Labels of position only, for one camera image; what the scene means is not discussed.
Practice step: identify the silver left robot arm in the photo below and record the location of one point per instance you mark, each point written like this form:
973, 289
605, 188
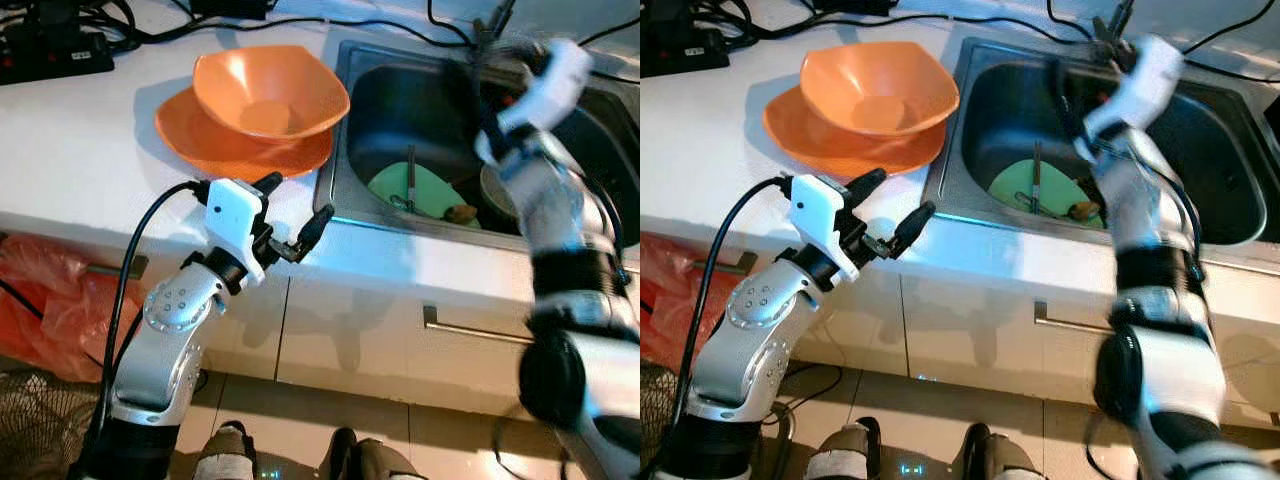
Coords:
750, 320
165, 320

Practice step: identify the green plate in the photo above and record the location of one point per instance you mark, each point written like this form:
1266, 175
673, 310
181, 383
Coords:
1010, 185
390, 190

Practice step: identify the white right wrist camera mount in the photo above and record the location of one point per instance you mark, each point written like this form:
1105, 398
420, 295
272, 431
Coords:
555, 85
1145, 85

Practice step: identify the grey bowl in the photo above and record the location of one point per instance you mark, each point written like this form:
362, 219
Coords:
495, 195

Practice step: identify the orange bowl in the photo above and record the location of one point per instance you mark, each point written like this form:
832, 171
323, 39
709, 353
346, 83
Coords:
880, 85
270, 90

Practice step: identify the orange plate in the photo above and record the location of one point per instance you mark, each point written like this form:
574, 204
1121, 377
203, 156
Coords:
805, 140
200, 140

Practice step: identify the white kitchen cabinet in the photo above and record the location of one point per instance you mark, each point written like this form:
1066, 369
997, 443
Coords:
360, 330
980, 330

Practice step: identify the robot leg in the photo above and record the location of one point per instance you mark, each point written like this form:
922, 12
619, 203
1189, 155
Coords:
225, 455
1005, 458
845, 455
375, 460

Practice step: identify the black power strip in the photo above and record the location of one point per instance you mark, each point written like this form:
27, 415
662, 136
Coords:
55, 58
680, 55

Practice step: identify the robot left leg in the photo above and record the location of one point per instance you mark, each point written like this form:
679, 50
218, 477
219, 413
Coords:
845, 455
225, 455

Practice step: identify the metal fork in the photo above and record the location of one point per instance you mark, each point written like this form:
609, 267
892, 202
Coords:
410, 180
1037, 178

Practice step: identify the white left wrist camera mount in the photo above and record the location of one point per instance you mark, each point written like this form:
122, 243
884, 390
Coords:
820, 210
232, 215

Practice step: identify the small brown round object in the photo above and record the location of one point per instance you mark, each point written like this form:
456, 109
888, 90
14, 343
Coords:
462, 213
1083, 211

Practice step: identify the black power adapter brick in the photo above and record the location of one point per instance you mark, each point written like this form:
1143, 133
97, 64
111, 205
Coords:
230, 8
852, 6

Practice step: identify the stainless steel sink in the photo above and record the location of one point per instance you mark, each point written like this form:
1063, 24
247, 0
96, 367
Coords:
400, 100
1010, 100

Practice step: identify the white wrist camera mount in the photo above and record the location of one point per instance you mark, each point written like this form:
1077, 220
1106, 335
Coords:
820, 210
1145, 85
232, 215
555, 85

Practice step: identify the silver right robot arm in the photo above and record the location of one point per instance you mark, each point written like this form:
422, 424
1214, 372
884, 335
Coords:
1160, 320
570, 300

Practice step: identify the red plastic bag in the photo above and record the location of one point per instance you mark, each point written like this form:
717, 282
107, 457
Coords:
50, 310
675, 310

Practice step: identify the robot right leg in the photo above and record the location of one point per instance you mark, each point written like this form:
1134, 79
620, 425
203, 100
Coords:
375, 460
1005, 458

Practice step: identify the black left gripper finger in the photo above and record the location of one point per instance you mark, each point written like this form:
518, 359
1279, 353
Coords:
868, 181
317, 226
918, 222
269, 184

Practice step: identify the dark metal faucet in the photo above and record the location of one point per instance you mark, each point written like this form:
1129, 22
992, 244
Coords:
490, 25
1110, 20

